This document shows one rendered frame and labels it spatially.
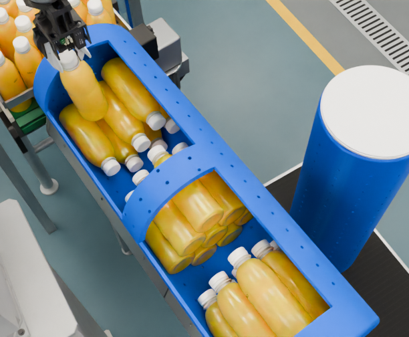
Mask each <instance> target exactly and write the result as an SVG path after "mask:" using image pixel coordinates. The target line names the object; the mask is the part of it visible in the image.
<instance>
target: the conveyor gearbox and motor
mask: <svg viewBox="0 0 409 337"><path fill-rule="evenodd" d="M148 25H150V26H151V27H152V28H153V31H154V34H155V35H156V36H157V44H158V53H159V58H158V59H156V60H154V61H155V62H156V63H157V64H158V66H159V67H160V68H161V69H162V70H163V72H164V73H165V74H166V75H167V76H168V77H169V78H170V79H171V80H172V82H173V83H174V84H175V85H176V86H177V88H178V89H179V90H180V89H181V87H180V81H181V80H182V79H183V77H184V76H185V74H187V73H189V72H190V69H189V59H188V57H187V56H186V55H185V54H184V53H183V52H182V50H181V42H180V36H179V35H178V34H177V33H176V32H175V31H174V30H173V29H172V28H171V27H170V26H169V24H167V22H166V20H165V19H163V18H158V19H157V20H155V21H153V22H151V23H149V24H148ZM148 25H146V26H148Z"/></svg>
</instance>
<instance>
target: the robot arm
mask: <svg viewBox="0 0 409 337"><path fill-rule="evenodd" d="M23 2H24V4H25V5H26V6H27V7H32V8H35V9H39V13H36V14H35V19H34V20H33V23H34V25H35V27H34V28H33V29H32V30H33V41H34V44H35V45H36V47H37V48H38V50H39V51H40V52H41V53H42V54H43V55H44V56H45V58H46V59H47V61H48V62H49V63H50V64H51V65H52V66H53V67H54V68H55V69H56V70H58V71H59V72H61V73H63V68H62V66H61V63H60V62H59V61H60V58H59V54H58V52H59V53H63V52H64V51H65V50H67V49H68V51H70V50H72V49H74V51H75V53H76V55H77V56H78V58H79V59H80V61H82V60H83V58H84V54H86V55H87V56H88V57H89V58H91V57H92V56H91V54H90V52H89V51H88V50H87V48H86V40H87V41H88V42H89V43H90V44H92V42H91V39H90V35H89V32H88V28H87V25H86V23H85V22H84V21H83V19H82V18H81V17H80V16H79V15H78V14H77V13H76V10H75V9H74V8H73V7H72V6H71V4H70V2H69V1H68V0H23ZM84 28H85V29H86V33H87V35H86V33H85V30H84ZM57 51H58V52H57Z"/></svg>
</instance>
